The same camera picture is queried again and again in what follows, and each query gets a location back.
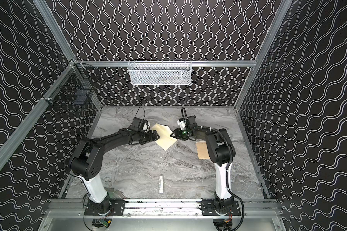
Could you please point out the cream envelope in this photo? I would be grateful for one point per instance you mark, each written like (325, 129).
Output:
(165, 141)

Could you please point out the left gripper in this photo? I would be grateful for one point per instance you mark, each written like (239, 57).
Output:
(144, 135)

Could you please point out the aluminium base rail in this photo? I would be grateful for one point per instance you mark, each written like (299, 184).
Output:
(159, 208)

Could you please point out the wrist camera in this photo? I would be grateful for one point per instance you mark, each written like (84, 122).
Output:
(182, 124)
(145, 126)

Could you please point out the white wire mesh basket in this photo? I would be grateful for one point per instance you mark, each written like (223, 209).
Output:
(160, 72)

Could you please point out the black wire basket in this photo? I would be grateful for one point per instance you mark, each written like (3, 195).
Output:
(75, 94)

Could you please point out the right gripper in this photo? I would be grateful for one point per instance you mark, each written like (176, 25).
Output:
(182, 134)

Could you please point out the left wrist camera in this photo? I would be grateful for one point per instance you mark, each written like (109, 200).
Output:
(145, 126)

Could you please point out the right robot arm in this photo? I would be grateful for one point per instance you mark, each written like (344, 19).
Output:
(221, 152)

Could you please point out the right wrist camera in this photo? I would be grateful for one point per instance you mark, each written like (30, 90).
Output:
(182, 124)

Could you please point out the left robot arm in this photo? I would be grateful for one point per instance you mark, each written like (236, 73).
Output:
(87, 159)

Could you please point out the white glue stick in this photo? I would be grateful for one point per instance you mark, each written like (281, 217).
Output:
(161, 184)

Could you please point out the tan letter paper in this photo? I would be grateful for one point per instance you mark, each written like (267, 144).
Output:
(202, 150)

